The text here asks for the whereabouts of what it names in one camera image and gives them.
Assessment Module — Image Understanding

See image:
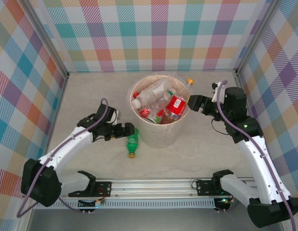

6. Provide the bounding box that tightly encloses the green bottle with yellow cap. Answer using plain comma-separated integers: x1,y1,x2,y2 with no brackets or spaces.
125,127,140,159

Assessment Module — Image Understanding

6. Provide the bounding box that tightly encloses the large red-label bottle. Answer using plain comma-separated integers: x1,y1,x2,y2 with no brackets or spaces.
160,78,195,125

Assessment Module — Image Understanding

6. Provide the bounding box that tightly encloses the red-capped cola bottle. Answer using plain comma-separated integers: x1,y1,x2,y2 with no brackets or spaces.
132,92,154,120

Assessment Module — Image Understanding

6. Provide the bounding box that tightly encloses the clear bottle with white label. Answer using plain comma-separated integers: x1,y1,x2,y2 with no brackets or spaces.
131,80,173,108

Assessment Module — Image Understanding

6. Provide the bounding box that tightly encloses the beige round plastic bin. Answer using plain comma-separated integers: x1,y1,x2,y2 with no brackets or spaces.
129,74,191,149

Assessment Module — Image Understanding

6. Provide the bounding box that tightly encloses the small connector board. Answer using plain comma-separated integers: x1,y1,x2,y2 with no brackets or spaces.
215,197,235,209
78,198,107,208

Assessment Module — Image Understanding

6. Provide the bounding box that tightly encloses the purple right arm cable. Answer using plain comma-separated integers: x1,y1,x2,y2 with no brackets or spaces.
215,79,296,231

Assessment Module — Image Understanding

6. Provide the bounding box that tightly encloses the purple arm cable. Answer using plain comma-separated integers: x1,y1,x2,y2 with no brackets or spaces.
16,97,109,218
215,79,296,231

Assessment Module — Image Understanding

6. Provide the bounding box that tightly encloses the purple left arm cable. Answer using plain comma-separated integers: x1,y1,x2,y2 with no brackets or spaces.
16,97,109,218

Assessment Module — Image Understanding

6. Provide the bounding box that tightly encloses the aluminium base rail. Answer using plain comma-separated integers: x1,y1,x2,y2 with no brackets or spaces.
21,177,288,200

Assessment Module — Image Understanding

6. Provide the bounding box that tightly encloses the aluminium frame post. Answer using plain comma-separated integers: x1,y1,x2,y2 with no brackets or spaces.
234,0,279,77
21,0,70,80

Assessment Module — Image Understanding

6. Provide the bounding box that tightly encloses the white slotted cable duct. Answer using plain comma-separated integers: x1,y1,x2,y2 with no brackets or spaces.
33,198,216,210

